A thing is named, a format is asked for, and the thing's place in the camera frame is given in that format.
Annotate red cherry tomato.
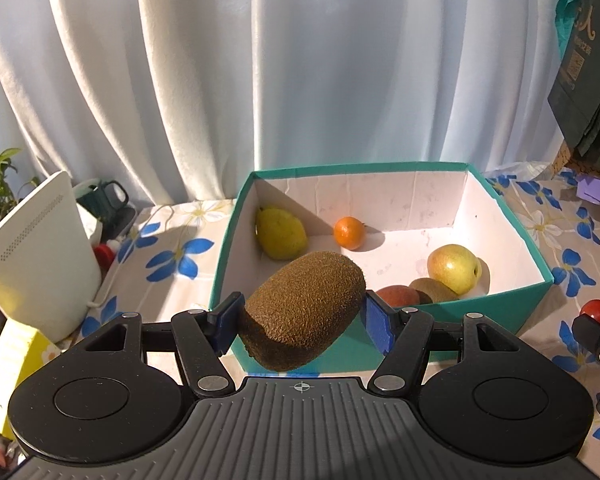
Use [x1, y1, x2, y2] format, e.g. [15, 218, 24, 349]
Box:
[580, 299, 600, 323]

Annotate red apple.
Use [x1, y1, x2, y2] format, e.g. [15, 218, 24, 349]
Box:
[376, 285, 420, 309]

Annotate brown kiwi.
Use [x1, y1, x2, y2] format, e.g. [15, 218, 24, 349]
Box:
[238, 252, 366, 372]
[410, 278, 460, 304]

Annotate yellow-green pear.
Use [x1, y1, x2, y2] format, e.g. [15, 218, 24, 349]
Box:
[256, 207, 309, 261]

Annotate yellow-red apple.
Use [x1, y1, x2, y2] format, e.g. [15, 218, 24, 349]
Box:
[427, 244, 482, 296]

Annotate teal cardboard box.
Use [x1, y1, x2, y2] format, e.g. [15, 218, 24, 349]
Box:
[211, 162, 553, 333]

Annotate orange tangerine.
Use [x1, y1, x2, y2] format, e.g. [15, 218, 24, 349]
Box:
[332, 216, 366, 250]

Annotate red small bottle cap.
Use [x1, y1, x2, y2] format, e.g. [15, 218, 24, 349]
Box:
[93, 244, 116, 274]

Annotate purple small box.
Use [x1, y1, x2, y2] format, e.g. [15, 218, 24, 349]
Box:
[577, 174, 600, 205]

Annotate dark green mug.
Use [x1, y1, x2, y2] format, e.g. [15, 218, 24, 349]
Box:
[73, 179, 129, 224]

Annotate white router device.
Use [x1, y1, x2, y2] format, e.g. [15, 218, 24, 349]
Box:
[0, 171, 102, 342]

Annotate yellow tissue box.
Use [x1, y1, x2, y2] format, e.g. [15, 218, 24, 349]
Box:
[0, 320, 61, 440]

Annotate dark green paper bag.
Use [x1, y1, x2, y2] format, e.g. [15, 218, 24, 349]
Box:
[548, 0, 600, 172]

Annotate white curtain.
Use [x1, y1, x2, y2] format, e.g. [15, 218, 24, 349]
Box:
[0, 0, 562, 204]

